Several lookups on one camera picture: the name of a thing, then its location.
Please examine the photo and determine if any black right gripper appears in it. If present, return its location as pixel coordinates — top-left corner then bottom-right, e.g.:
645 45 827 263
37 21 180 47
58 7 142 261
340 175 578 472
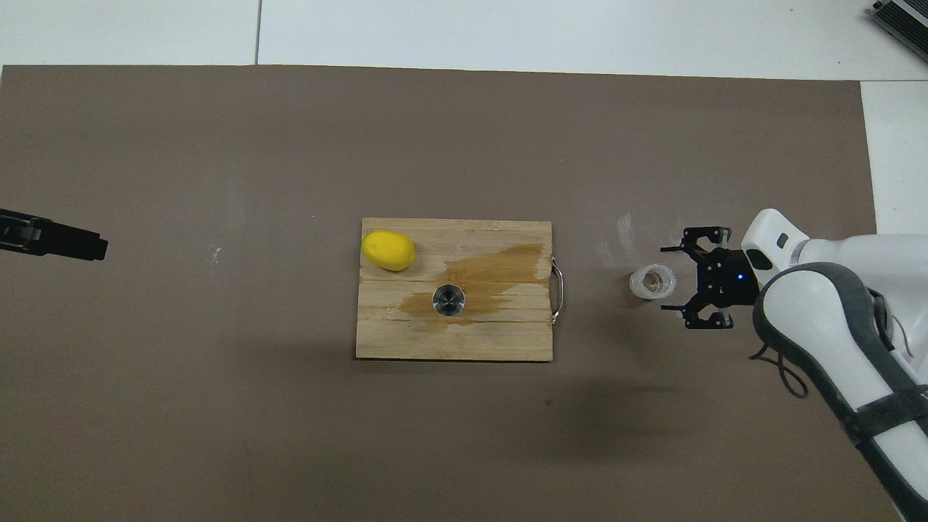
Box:
660 226 761 331

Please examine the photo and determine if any small clear glass cup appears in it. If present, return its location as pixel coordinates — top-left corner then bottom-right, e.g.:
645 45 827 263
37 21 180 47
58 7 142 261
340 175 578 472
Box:
629 265 678 300

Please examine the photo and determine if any steel double jigger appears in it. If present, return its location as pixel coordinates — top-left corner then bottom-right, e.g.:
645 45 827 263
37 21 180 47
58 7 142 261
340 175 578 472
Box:
432 284 465 318

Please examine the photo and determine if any brown paper table mat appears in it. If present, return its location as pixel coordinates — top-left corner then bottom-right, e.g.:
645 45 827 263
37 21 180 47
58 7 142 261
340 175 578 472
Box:
0 64 912 522

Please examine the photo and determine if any wooden cutting board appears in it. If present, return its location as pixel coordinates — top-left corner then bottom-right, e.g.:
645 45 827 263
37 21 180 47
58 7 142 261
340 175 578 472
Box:
355 217 564 362

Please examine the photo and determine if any yellow lemon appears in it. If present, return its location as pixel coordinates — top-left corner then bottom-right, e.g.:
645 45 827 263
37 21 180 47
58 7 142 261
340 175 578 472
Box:
361 229 417 273

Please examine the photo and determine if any grey ribbed metal device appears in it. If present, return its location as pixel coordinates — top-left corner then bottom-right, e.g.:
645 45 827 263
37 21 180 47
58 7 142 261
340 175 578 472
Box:
866 0 928 62

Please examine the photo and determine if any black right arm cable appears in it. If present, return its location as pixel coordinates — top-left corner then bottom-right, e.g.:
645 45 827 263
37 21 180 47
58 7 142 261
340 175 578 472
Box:
749 339 810 400

